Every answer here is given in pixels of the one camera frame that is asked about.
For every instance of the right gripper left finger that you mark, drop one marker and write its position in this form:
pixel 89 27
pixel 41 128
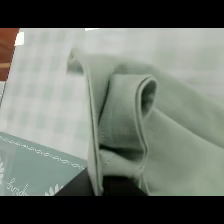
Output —
pixel 78 186

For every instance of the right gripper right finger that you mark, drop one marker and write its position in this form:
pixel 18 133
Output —
pixel 123 186

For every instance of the pale green shirt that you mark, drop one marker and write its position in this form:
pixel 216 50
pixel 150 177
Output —
pixel 160 133

